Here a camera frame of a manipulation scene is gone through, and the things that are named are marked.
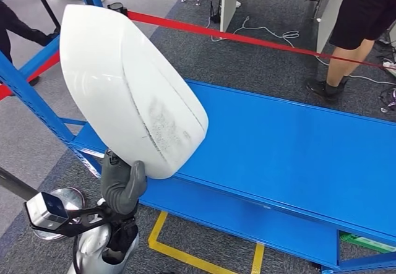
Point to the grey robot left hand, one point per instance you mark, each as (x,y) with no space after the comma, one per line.
(122,190)

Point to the white curved plastic part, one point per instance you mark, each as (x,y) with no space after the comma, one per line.
(117,92)

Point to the blue metal shelf rack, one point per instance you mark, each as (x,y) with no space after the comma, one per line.
(278,149)

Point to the chrome stanchion with round base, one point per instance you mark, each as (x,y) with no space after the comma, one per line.
(74,198)

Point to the red barrier belt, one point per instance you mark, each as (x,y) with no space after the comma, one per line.
(247,38)
(43,67)

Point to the black power adapter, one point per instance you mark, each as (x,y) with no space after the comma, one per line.
(215,15)

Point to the black pole with round base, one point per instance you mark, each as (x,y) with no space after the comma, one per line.
(43,1)

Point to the person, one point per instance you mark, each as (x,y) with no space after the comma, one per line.
(359,14)
(12,26)

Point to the white desk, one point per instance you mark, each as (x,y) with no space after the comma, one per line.
(229,1)

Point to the green plastic crate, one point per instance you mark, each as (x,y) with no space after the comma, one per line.
(365,242)

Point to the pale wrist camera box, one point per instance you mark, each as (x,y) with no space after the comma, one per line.
(43,210)

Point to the dark belt stanchion post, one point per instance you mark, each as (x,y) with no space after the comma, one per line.
(116,8)

